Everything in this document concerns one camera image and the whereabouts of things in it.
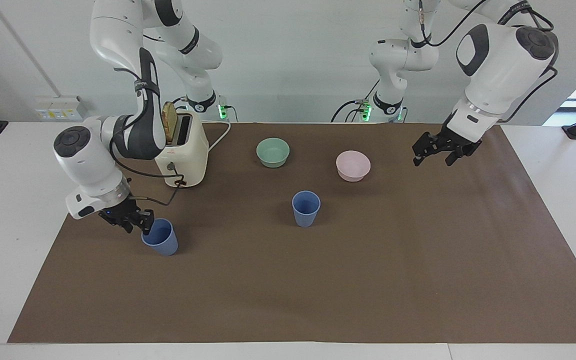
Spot cream toaster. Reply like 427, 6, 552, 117
154, 111, 210, 189

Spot pink bowl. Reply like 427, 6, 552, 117
335, 150, 372, 183

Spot toast slice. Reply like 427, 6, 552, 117
161, 101, 178, 146

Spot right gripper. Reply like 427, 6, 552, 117
98, 197, 155, 236

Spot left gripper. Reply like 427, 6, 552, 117
412, 114, 484, 167

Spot blue plastic cup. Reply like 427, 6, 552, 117
141, 218, 179, 257
291, 190, 322, 229

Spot black cable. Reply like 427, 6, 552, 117
417, 0, 490, 49
497, 2, 560, 124
109, 114, 187, 207
331, 80, 382, 124

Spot white wall socket box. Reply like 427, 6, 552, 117
34, 95, 89, 122

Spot white toaster cable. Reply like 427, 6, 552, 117
207, 121, 232, 152

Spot green bowl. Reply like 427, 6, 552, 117
256, 137, 291, 169

